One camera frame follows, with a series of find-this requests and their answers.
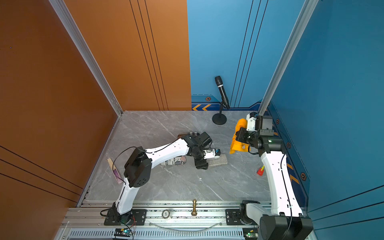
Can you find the wooden folding fan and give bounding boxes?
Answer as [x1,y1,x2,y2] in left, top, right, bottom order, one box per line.
[107,158,123,184]

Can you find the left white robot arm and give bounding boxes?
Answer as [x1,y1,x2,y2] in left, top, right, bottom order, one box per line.
[100,132,221,226]

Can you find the black microphone stand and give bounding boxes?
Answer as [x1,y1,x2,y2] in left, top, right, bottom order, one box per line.
[212,102,227,125]

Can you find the left green circuit board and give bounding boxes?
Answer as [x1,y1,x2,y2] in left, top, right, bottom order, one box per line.
[114,228,133,239]

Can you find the plaid eyeglass pouch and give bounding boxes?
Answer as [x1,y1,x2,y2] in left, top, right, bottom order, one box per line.
[177,132,200,139]

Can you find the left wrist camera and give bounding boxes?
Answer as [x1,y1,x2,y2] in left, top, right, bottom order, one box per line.
[204,149,221,160]

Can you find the yellow microfibre cloth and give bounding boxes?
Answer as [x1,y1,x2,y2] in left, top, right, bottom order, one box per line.
[229,118,250,155]

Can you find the brass chess piece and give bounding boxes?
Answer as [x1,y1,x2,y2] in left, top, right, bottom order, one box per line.
[191,199,198,217]

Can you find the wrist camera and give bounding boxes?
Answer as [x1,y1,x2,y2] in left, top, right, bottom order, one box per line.
[246,112,273,132]
[204,149,221,160]

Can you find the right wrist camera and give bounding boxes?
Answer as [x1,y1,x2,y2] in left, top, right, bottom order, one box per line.
[246,112,273,132]

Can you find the grey eyeglass case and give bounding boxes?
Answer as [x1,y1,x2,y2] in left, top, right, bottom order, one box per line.
[207,154,228,168]

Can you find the black microphone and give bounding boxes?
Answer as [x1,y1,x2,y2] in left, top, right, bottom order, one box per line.
[215,76,230,110]

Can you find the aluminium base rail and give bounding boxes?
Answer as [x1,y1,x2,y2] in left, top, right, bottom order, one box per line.
[56,200,258,240]

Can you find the right green circuit board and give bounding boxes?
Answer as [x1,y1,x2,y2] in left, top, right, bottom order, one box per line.
[242,228,258,240]

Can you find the aluminium corner post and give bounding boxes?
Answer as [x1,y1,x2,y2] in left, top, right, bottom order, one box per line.
[258,0,319,116]
[49,0,123,117]

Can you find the aluminium corner post right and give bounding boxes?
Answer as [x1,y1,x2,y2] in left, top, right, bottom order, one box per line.
[258,0,319,116]

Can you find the aluminium corner post left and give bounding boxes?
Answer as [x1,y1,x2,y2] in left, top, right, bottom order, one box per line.
[49,0,123,117]

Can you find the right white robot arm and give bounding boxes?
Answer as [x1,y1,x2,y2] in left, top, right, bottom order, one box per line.
[236,128,314,240]

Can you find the red small toy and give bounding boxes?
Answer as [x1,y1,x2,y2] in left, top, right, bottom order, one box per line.
[257,166,265,176]

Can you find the green circuit board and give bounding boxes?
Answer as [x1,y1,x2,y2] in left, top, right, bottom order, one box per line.
[242,228,258,240]
[114,228,133,239]

